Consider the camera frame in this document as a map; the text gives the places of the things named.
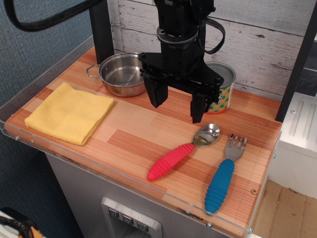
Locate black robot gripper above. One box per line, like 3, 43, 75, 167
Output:
138, 42, 224, 123

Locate yellow rag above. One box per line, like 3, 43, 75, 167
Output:
24, 82, 114, 146

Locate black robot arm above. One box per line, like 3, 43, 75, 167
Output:
138, 0, 225, 123

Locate patterned tin can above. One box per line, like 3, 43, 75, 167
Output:
207, 62, 236, 114

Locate small steel pot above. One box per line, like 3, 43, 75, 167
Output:
86, 53, 146, 97

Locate white toy appliance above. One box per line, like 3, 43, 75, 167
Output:
268, 93, 317, 198

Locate clear acrylic table guard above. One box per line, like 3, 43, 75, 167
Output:
3, 49, 281, 238

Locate silver dispenser button panel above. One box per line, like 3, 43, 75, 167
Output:
101, 196, 162, 238

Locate grey toy fridge cabinet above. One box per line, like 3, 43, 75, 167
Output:
46, 152, 223, 238

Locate orange object at corner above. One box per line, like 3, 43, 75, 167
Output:
31, 227, 45, 238

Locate red handled spoon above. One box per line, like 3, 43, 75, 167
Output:
147, 123, 220, 181

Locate blue handled fork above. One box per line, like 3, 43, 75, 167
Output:
204, 134, 248, 213

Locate black left frame post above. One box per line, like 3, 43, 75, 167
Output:
89, 0, 114, 63

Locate black frame post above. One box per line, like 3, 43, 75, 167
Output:
275, 2, 317, 122
89, 0, 114, 63

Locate black right frame post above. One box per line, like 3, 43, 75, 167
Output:
275, 2, 317, 122

